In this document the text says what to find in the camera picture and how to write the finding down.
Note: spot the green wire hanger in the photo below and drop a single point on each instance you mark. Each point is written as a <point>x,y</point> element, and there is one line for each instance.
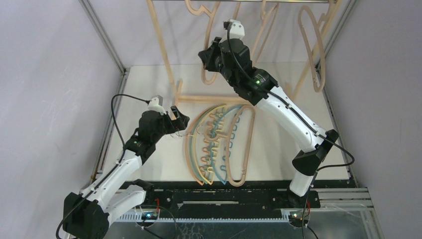
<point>199,149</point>

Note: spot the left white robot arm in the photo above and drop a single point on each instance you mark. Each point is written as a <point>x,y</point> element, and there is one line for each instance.
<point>90,213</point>

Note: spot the orange wire hanger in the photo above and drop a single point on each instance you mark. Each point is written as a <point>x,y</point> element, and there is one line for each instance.
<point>191,163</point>

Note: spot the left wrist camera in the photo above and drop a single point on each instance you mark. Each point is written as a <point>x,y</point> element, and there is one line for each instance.
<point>156,104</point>

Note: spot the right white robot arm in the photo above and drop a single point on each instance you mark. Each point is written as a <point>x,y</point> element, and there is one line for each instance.
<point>263,91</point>

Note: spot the blue wire hanger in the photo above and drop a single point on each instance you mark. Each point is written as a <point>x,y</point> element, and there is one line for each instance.
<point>218,144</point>

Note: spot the yellow wire hanger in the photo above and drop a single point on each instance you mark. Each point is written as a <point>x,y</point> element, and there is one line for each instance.
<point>213,122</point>

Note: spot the right circuit board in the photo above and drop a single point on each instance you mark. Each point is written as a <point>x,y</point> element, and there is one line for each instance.
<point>296,217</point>

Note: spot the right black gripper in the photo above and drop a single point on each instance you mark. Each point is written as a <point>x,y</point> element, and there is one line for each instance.
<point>213,55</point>

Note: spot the left circuit board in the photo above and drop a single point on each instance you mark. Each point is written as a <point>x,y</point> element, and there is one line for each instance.
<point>149,216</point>

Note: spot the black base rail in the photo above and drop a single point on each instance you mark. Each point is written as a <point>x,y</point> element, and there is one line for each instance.
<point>254,200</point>

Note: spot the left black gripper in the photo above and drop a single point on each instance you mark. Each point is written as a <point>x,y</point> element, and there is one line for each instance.
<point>180,123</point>

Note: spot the wooden clothes rack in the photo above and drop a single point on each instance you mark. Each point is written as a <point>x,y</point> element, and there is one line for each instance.
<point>176,88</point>

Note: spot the circuit board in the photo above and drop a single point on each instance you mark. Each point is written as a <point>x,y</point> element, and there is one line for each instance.
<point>149,216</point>
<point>296,217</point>

